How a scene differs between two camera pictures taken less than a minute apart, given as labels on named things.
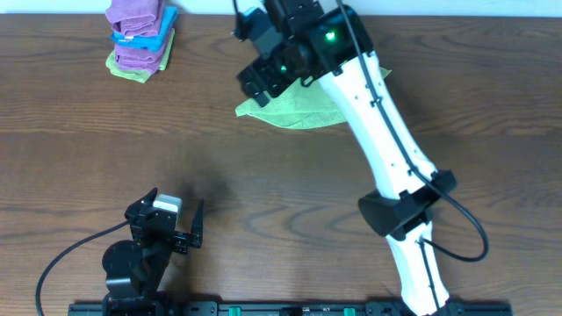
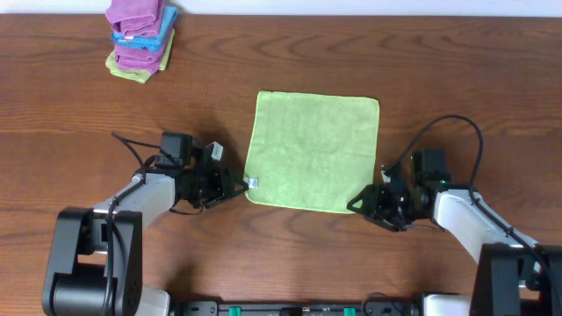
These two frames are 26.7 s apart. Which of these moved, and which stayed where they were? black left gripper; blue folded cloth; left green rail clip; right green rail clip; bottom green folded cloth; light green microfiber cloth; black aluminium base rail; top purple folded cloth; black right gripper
Moved: light green microfiber cloth; black right gripper; black left gripper
Stayed: right green rail clip; black aluminium base rail; top purple folded cloth; left green rail clip; bottom green folded cloth; blue folded cloth
